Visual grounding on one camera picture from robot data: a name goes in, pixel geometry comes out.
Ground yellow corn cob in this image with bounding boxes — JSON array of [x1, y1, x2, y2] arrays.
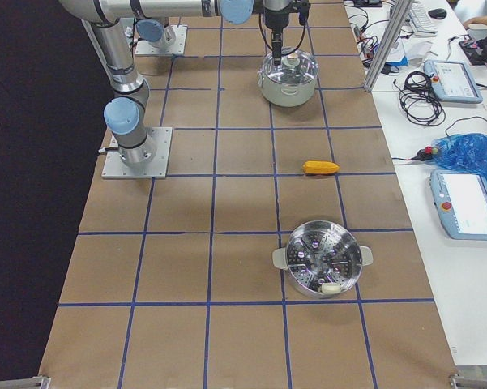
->
[[302, 160, 340, 176]]

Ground black computer mouse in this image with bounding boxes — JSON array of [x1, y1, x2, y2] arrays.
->
[[428, 8, 447, 20]]

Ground black coiled cable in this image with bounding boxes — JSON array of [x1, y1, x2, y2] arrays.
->
[[397, 71, 446, 126]]

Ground red emergency stop button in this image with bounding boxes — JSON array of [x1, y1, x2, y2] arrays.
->
[[413, 147, 438, 161]]

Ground lower teach pendant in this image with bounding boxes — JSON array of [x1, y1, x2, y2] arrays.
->
[[429, 169, 487, 241]]

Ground white paper box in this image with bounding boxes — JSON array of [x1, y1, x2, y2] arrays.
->
[[392, 40, 433, 66]]

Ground aluminium frame post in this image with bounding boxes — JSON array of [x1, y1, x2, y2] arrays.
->
[[363, 0, 412, 92]]

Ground white keyboard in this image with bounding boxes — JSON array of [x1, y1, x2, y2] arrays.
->
[[408, 1, 438, 36]]

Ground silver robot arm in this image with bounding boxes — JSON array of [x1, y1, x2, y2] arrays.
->
[[134, 1, 311, 66], [60, 0, 263, 168]]

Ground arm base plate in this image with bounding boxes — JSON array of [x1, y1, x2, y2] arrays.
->
[[135, 20, 188, 57], [99, 127, 173, 179]]

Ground glass pot lid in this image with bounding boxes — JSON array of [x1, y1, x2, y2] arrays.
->
[[261, 50, 318, 85]]

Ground teach pendant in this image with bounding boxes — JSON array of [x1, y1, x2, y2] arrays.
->
[[429, 169, 487, 241], [423, 60, 483, 104]]

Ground light green electric pot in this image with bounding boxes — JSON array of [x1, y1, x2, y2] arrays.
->
[[258, 50, 321, 109]]

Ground steel steamer pot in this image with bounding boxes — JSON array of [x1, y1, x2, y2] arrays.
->
[[272, 220, 374, 299]]

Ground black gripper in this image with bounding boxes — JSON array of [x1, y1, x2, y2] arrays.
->
[[265, 0, 310, 65]]

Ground blue plastic bag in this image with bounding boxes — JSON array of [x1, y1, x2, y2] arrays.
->
[[431, 133, 487, 181]]

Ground upper teach pendant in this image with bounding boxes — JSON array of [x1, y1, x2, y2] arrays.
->
[[423, 60, 483, 104]]

